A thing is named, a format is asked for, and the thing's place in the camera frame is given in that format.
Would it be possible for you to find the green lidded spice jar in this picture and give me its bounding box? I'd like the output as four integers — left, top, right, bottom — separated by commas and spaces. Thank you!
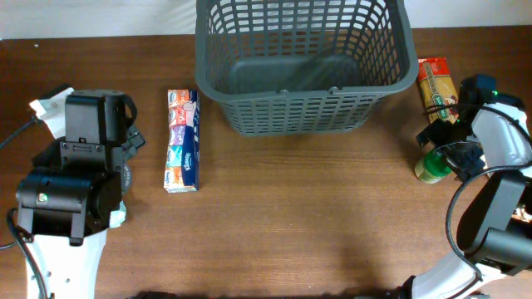
414, 149, 451, 184

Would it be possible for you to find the grey plastic basket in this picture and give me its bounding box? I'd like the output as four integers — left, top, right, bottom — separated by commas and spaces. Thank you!
195, 0, 418, 136

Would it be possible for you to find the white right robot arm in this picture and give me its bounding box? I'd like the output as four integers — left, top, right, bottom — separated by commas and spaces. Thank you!
393, 75, 531, 298

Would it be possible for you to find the red spaghetti pasta package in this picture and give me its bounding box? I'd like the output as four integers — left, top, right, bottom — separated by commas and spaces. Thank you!
417, 56, 458, 110

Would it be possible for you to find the teal wet wipes packet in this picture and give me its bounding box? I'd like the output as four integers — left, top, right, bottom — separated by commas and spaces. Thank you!
109, 201, 127, 228

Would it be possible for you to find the beige snack bag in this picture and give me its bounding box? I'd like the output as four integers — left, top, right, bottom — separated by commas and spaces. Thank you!
512, 203, 532, 223

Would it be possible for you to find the Kleenex tissue multipack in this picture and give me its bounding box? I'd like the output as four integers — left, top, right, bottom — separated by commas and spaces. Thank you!
164, 90, 200, 194

